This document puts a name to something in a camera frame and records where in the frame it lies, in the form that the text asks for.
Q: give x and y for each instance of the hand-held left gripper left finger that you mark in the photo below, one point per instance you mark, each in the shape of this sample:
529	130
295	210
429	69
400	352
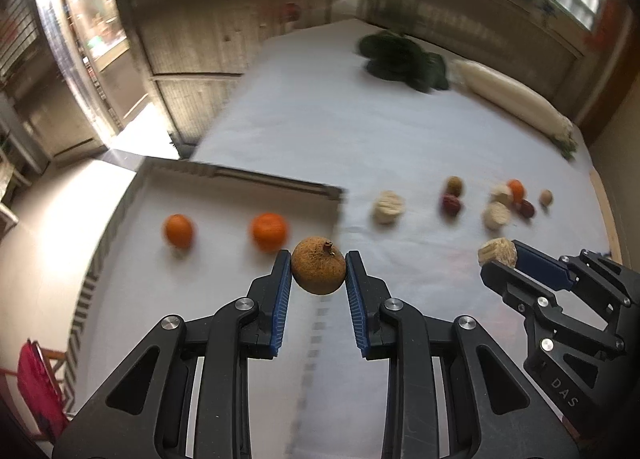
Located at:
282	299

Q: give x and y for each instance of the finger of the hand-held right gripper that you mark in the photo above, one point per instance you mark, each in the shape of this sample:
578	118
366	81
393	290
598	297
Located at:
510	284
545	269

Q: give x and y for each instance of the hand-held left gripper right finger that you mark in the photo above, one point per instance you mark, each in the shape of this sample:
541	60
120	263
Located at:
356	299

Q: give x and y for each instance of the beige cob chunk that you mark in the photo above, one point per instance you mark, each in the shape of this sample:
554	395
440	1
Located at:
497	251
500	194
388	207
496	215

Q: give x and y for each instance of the large brown round fruit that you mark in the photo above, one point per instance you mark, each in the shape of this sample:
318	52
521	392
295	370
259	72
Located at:
318	265

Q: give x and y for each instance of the red date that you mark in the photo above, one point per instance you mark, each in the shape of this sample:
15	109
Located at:
525	209
450	204

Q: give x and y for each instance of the small beige longan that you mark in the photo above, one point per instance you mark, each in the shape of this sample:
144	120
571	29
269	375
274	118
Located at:
546	197

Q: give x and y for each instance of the small orange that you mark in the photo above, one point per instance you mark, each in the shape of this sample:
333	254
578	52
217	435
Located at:
517	188

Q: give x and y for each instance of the white striped-rim cardboard tray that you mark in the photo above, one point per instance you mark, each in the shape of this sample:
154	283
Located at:
225	209

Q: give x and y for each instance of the greenish brown round fruit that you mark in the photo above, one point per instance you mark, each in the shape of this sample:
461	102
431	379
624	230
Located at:
454	185

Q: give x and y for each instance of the white daikon radish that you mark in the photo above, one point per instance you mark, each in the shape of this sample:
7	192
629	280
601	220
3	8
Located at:
500	89

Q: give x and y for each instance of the wooden chair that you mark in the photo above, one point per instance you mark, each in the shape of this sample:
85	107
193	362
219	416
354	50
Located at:
55	359

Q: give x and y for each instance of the dark green leafy vegetable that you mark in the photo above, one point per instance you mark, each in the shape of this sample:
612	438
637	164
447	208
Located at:
395	56

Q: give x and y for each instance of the red cloth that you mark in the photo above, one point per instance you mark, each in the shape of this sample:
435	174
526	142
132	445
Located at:
35	379

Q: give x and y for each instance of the wooden panel door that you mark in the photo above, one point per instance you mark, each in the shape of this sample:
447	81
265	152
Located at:
200	39

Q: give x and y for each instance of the metal framed glass door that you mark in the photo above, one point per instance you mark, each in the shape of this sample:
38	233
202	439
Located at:
90	49

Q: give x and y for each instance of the lattice window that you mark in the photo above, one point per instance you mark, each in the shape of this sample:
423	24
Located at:
17	29

